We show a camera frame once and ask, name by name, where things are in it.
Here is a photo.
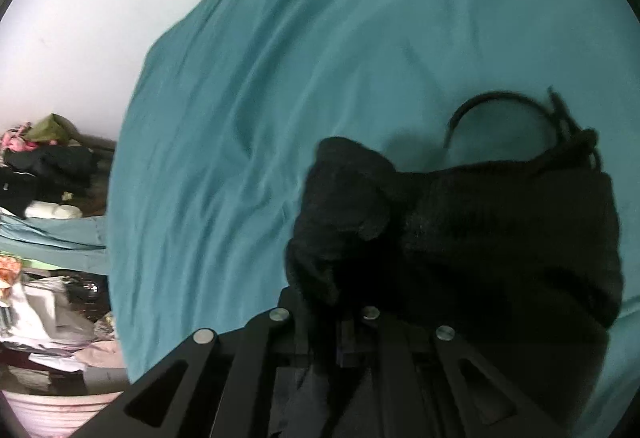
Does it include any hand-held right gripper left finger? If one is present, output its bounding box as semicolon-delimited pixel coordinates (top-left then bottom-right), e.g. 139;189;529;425
102;287;321;438

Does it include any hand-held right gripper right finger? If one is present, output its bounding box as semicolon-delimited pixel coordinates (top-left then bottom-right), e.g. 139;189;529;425
336;304;546;438

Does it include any black knitted garment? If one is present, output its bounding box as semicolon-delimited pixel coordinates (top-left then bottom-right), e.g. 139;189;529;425
285;86;625;334

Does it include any pile of mixed clothes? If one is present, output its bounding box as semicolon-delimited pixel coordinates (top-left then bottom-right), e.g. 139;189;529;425
0;275;118;369

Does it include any pile of dark clothes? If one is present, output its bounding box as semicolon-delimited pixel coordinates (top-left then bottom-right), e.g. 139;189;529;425
0;145;108;219

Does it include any teal bed sheet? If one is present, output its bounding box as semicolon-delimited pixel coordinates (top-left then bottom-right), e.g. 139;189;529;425
106;0;640;438

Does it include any pink laundry basket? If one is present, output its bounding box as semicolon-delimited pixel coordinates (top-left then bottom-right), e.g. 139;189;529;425
2;388;126;438

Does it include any white rolled cloth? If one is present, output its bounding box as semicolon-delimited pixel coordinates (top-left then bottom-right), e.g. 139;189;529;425
25;201;83;220

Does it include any olive green cloth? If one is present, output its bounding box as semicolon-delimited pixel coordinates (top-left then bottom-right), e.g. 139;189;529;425
25;114;78;143

